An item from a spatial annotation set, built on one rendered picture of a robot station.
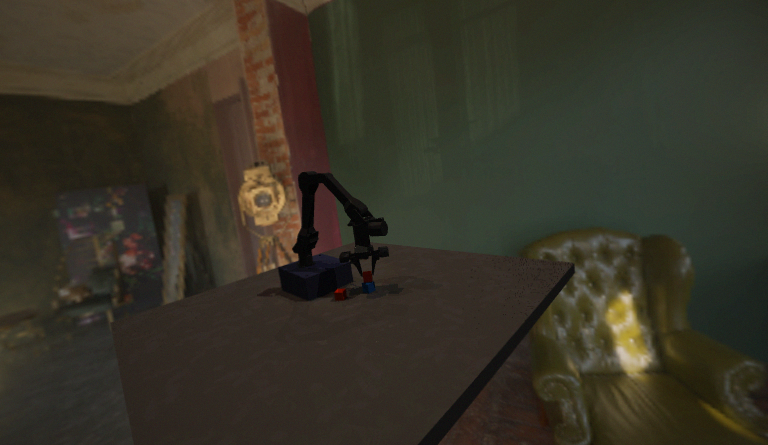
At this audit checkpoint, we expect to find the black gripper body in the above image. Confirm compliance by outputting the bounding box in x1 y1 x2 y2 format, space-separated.
339 236 389 263

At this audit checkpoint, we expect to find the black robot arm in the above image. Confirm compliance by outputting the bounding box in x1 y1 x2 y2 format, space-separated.
292 171 388 268

